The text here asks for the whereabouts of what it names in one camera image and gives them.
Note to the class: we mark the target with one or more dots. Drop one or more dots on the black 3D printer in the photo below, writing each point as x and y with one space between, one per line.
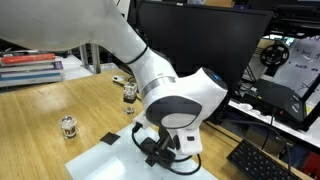
276 100

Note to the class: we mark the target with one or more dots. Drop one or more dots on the blue grey book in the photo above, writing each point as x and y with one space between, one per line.
30 78

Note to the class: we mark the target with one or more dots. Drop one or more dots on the white handwritten poster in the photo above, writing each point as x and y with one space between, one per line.
300 66

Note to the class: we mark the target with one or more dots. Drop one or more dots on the short round glass shaker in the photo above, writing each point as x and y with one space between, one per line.
68 127

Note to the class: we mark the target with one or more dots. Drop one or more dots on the cardboard box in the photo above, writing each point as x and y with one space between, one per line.
263 140

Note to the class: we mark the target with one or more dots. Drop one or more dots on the black tape square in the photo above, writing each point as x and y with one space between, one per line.
110 138

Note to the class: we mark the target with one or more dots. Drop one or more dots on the aluminium frame rack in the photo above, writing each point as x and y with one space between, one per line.
95 56

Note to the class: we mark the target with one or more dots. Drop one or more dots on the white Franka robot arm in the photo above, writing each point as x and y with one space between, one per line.
166 93

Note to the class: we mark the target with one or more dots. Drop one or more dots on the black keyboard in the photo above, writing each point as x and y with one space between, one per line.
260 163

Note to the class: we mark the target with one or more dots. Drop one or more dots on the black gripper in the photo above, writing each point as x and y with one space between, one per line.
166 140

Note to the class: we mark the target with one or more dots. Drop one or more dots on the tall glass shaker black band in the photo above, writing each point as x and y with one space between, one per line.
130 96

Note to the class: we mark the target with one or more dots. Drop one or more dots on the red book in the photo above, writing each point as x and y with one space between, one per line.
26 59

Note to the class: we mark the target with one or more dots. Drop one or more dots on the large black computer monitor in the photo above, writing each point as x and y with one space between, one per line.
216 40

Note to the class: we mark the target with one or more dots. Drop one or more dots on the black filament spool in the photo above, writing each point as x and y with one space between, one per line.
274 55

